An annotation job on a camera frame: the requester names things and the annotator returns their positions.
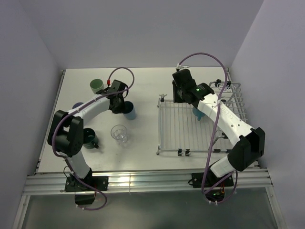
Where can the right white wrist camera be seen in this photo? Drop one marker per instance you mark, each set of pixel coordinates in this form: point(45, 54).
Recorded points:
point(181, 67)

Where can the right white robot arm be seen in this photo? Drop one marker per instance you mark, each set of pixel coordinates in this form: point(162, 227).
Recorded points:
point(248, 142)

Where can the white wire dish rack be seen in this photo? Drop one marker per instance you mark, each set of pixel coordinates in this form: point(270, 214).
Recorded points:
point(181, 134)

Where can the aluminium mounting rail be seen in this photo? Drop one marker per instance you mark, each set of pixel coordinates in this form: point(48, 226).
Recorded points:
point(142, 181)

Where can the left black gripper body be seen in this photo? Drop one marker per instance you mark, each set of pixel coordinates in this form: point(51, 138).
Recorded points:
point(120, 107)

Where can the blue flowered mug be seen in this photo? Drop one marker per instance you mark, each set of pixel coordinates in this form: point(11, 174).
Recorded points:
point(198, 114)

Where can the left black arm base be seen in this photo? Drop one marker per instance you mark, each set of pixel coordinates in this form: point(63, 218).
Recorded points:
point(90, 184)

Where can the dark green mug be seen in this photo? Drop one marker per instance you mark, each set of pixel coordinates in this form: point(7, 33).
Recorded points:
point(90, 139)

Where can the plain blue cup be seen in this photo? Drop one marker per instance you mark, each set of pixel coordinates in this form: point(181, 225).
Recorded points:
point(129, 111)

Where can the clear plastic glass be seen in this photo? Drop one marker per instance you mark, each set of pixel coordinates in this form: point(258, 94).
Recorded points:
point(120, 134)

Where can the lilac plastic cup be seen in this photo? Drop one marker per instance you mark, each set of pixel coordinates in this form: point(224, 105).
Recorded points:
point(76, 106)

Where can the green ceramic cup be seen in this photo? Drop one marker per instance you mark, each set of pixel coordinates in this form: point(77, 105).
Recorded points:
point(96, 85)

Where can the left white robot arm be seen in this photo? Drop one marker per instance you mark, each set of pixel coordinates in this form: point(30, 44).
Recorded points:
point(67, 127)

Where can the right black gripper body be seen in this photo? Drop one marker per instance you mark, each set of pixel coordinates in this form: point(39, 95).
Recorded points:
point(177, 94)

